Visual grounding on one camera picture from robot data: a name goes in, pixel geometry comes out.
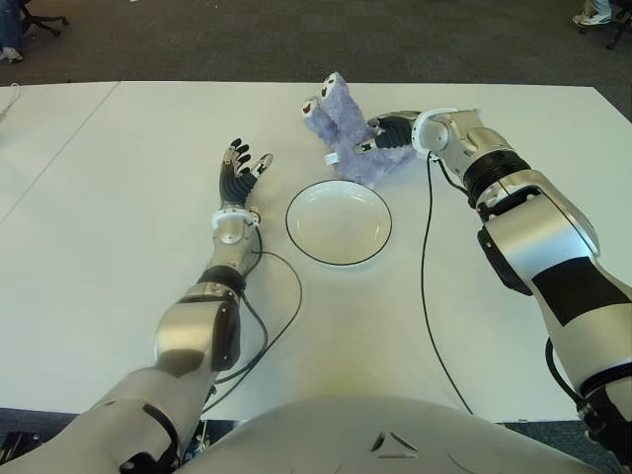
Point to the robot left hand black silver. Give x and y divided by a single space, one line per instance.
236 187

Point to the robot right hand black silver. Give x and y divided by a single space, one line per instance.
395 135

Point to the purple plush bunny doll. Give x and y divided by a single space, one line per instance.
345 123

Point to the robot left arm silver black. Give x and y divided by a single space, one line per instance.
187 326

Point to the robot right arm silver black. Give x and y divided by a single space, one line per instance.
538 247

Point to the white plate black rim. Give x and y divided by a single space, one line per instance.
338 227

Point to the person foot white sneaker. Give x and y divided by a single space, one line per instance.
591 19

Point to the black office chair base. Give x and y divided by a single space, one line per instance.
621 29
44 20

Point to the person leg blue jeans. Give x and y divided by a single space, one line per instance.
10 29

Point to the silver robot torso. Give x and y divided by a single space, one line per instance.
395 434

